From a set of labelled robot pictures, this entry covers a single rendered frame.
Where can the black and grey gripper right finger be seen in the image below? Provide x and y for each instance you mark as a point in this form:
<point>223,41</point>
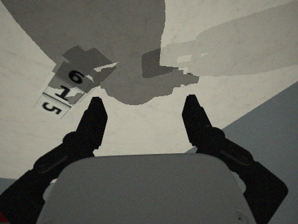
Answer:
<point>264,191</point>

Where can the white number cube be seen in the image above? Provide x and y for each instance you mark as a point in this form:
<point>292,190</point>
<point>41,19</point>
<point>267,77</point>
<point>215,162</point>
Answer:
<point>51,106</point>
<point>68,85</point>

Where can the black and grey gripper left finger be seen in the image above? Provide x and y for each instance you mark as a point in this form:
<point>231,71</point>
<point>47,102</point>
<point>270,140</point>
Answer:
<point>23,201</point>

